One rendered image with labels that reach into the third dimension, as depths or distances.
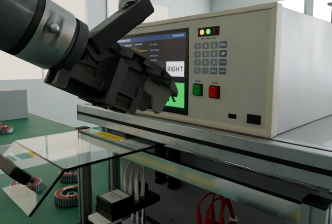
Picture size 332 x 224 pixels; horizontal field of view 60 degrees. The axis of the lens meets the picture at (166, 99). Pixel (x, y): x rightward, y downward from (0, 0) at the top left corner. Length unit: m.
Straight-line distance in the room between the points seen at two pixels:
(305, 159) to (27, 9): 0.38
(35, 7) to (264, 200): 0.39
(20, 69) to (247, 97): 4.93
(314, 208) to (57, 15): 0.39
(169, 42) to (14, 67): 4.73
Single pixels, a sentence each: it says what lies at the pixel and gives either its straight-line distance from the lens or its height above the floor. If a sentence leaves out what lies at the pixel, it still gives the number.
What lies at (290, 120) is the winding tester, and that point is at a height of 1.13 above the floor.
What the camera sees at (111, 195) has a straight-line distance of 0.73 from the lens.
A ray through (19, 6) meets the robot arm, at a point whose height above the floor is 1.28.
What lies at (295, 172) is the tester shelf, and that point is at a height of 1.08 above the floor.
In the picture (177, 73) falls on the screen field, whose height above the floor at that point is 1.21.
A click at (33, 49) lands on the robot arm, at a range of 0.34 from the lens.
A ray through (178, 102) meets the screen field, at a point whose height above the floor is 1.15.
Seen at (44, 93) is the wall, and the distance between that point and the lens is 5.42.
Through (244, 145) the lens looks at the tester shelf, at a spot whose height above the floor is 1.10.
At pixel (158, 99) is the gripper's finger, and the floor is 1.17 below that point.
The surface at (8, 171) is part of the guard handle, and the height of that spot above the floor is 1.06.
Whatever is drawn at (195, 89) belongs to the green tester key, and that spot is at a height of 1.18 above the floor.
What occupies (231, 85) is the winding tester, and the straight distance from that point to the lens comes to 0.50.
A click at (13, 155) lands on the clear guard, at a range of 0.66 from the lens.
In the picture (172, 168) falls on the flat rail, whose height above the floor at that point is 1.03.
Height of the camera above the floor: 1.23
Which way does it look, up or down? 7 degrees down
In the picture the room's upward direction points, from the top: straight up
